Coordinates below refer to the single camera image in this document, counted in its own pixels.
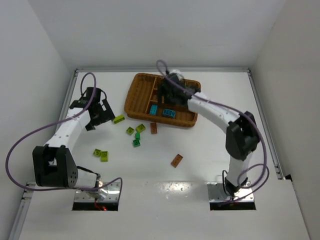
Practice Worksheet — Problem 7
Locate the cyan patterned round lego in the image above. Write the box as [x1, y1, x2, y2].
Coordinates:
[162, 109, 176, 119]

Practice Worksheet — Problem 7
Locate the cyan long lego brick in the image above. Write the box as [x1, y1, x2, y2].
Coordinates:
[149, 104, 158, 116]

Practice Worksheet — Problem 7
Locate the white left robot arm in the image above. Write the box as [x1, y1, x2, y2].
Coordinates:
[32, 87, 115, 193]

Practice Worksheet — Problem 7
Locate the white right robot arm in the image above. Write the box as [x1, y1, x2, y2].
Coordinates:
[157, 69, 260, 197]

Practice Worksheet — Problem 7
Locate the lime long lego brick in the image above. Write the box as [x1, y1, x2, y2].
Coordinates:
[113, 114, 125, 124]

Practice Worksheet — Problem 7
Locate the brown wicker divided basket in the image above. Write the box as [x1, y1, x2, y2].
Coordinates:
[124, 72, 198, 128]

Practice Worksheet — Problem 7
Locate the lime square lego brick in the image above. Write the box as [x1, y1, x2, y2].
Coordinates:
[126, 127, 135, 136]

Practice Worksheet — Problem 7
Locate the brown lego brick near basket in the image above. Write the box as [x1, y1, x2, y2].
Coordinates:
[150, 122, 158, 135]

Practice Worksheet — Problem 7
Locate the lime lego brick left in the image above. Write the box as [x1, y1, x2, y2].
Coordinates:
[93, 149, 102, 157]

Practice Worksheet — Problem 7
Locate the lime lego brick right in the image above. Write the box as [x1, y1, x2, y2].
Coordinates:
[100, 151, 109, 162]

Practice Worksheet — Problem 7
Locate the lime sloped lego brick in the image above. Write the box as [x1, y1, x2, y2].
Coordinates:
[135, 124, 146, 133]

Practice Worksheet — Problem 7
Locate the small dark green lego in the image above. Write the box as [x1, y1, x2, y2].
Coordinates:
[135, 132, 141, 141]

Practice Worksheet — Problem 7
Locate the green square lego brick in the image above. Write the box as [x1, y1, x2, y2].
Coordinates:
[132, 139, 141, 148]

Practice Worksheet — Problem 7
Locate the brown lego brick lone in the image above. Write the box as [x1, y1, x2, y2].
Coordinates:
[170, 154, 183, 168]

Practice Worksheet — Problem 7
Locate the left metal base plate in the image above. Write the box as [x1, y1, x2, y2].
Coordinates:
[74, 180, 122, 203]

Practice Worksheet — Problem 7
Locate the metal base plate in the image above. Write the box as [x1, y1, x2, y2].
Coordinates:
[74, 180, 122, 203]
[207, 182, 255, 203]

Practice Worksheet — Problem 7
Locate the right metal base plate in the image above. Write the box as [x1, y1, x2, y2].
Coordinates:
[207, 182, 255, 203]

